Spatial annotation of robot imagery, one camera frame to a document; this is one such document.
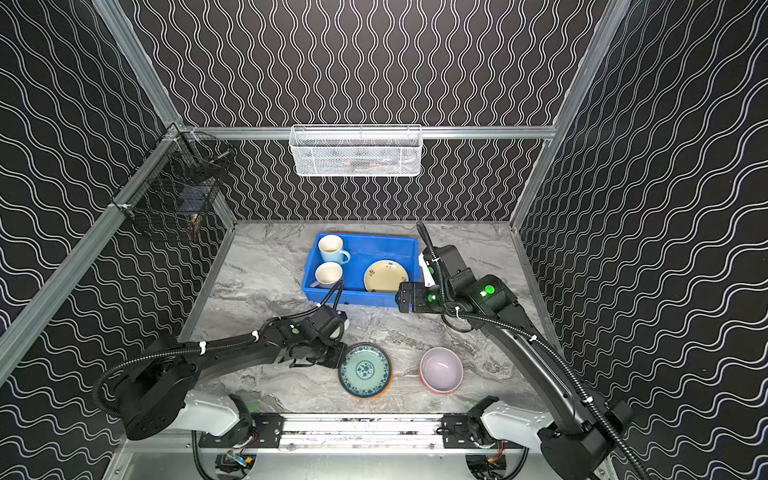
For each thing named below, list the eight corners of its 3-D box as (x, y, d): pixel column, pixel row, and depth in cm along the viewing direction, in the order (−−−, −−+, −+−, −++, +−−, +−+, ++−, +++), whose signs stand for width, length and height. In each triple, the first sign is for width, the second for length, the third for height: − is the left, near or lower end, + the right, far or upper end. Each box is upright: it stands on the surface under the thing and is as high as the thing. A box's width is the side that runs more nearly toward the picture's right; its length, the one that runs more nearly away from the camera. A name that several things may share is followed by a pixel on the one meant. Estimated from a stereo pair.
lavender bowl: (420, 399, 81) (422, 390, 75) (417, 359, 88) (419, 347, 82) (460, 399, 81) (466, 389, 75) (454, 359, 88) (459, 347, 82)
